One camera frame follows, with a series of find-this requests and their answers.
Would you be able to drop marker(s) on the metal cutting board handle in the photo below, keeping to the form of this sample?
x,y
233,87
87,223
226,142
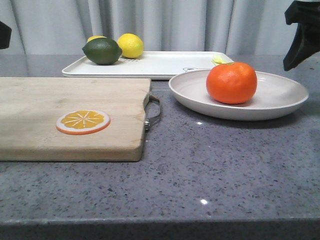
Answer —
x,y
152,110

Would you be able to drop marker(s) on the orange slice toy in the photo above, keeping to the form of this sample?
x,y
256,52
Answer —
x,y
83,122

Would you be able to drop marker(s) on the yellow lemon left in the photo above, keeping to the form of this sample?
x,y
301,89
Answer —
x,y
95,37

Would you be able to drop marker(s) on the grey curtain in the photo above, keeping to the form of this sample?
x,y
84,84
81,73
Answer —
x,y
233,27

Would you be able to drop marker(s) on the beige round plate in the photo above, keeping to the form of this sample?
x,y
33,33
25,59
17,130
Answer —
x,y
276,96

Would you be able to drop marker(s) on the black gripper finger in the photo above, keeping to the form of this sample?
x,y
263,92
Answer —
x,y
306,41
5,35

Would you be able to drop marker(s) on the yellow plastic fork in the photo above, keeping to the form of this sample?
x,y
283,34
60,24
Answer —
x,y
217,60

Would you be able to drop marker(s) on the wooden cutting board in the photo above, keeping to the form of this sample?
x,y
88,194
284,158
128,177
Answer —
x,y
31,106

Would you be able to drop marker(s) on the white rectangular tray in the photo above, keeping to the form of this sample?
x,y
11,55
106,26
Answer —
x,y
155,65

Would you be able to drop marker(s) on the yellow lemon right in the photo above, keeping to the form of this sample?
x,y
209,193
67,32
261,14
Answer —
x,y
132,46

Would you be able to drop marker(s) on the dark green lime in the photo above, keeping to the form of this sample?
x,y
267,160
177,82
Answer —
x,y
102,51

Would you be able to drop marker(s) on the orange mandarin fruit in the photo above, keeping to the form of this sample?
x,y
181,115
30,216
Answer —
x,y
232,83

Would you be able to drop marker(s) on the yellow lemon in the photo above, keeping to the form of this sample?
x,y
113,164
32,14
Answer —
x,y
95,37
132,46

